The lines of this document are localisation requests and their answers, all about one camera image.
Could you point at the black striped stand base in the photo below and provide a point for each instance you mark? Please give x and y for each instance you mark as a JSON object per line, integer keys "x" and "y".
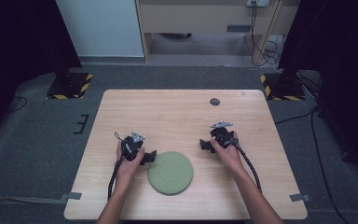
{"x": 284, "y": 90}
{"x": 70, "y": 87}

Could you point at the grey tape piece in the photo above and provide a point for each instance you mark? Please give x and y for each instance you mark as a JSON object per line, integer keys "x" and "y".
{"x": 73, "y": 196}
{"x": 299, "y": 197}

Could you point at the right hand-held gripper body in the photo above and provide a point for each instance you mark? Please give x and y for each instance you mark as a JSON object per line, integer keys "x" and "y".
{"x": 223, "y": 135}

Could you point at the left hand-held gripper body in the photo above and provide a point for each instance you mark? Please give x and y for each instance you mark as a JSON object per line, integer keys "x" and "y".
{"x": 130, "y": 146}

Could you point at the white wall panel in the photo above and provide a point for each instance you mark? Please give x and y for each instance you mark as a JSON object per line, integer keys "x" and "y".
{"x": 99, "y": 28}

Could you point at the black curtain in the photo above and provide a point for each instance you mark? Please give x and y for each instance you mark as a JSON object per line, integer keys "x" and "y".
{"x": 338, "y": 46}
{"x": 15, "y": 46}

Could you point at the person's left hand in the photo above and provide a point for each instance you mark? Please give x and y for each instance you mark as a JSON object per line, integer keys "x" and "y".
{"x": 126, "y": 172}

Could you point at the person's right hand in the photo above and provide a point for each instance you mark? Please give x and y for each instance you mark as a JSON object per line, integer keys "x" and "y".
{"x": 230, "y": 157}

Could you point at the grey round table grommet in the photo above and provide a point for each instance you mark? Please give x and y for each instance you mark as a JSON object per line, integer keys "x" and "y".
{"x": 214, "y": 101}

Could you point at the white power strip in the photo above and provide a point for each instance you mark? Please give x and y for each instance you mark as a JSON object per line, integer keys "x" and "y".
{"x": 258, "y": 2}

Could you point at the green plate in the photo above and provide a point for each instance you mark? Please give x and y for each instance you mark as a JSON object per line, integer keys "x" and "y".
{"x": 170, "y": 173}

